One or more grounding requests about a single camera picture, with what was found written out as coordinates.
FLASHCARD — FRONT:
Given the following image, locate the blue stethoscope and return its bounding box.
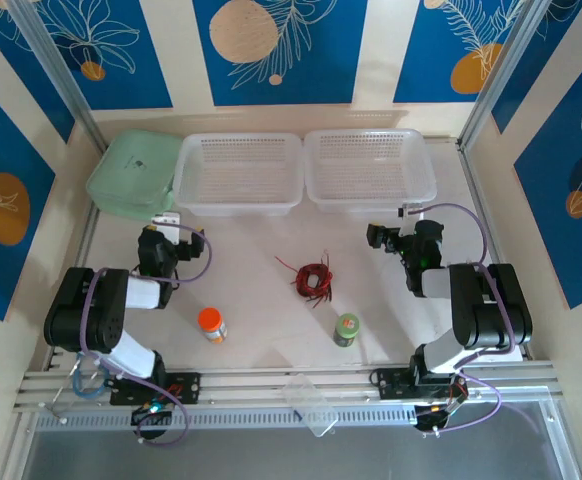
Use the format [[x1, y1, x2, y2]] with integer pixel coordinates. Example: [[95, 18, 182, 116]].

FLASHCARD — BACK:
[[40, 349, 112, 426]]

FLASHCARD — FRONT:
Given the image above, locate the aluminium frame post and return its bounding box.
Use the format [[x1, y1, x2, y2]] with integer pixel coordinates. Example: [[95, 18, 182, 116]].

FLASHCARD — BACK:
[[456, 0, 582, 151], [5, 0, 110, 154]]

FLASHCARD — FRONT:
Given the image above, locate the aluminium rail frame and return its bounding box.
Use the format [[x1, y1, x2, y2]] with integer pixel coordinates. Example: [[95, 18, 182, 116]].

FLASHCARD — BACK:
[[13, 360, 565, 434]]

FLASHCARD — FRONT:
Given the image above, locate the thin black cable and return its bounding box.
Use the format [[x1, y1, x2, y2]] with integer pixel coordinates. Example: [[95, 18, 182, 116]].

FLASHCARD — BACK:
[[295, 267, 332, 301], [294, 267, 333, 304]]

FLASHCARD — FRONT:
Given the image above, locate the green lidded plastic container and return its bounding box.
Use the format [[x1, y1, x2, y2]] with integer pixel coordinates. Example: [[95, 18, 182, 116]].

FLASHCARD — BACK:
[[84, 128, 185, 224]]

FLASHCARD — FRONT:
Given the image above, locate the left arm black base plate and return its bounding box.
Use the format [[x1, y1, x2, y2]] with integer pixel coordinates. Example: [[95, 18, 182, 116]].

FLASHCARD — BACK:
[[108, 370, 203, 407]]

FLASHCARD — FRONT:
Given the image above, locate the grey metal panel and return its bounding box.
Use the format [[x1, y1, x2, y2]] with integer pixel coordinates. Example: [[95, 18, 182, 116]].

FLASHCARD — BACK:
[[18, 427, 582, 480]]

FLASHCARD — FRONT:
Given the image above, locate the black controller board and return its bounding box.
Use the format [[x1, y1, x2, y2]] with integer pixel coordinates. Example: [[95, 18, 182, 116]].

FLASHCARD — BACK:
[[413, 402, 460, 436], [129, 403, 175, 441]]

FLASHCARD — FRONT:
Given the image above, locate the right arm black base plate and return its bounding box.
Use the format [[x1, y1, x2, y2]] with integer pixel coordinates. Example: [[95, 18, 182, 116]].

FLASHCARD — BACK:
[[373, 367, 470, 401]]

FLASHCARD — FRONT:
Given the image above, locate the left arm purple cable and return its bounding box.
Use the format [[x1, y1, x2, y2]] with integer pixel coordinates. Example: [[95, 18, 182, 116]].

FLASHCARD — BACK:
[[77, 224, 216, 447]]

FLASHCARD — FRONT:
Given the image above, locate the green bottle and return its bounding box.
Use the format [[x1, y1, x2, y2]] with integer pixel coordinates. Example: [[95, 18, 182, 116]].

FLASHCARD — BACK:
[[333, 312, 361, 349]]

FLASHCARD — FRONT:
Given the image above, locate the orange lid bottle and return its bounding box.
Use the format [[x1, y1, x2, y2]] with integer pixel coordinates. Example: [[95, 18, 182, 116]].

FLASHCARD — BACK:
[[197, 306, 230, 345]]

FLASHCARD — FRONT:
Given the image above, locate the white perforated plastic basket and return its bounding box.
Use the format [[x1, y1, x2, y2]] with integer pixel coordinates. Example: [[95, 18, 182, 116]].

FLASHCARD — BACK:
[[172, 132, 306, 219], [303, 128, 438, 214]]

